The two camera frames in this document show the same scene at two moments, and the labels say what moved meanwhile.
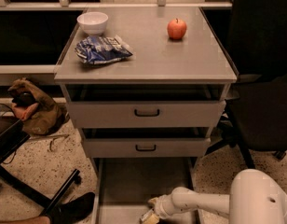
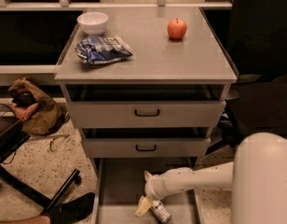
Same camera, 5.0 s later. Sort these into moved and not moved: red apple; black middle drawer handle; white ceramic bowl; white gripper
Moved: white gripper
Not moved: white ceramic bowl; red apple; black middle drawer handle
